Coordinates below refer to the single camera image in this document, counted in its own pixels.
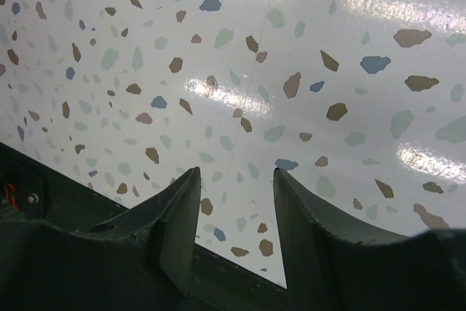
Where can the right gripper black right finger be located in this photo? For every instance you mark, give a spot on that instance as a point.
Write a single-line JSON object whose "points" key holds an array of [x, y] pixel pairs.
{"points": [[334, 261]]}

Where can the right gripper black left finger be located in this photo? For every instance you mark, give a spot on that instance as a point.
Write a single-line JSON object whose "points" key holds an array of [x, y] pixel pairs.
{"points": [[138, 260]]}

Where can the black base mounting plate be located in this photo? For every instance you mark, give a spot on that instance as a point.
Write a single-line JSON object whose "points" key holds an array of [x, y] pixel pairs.
{"points": [[32, 191]]}

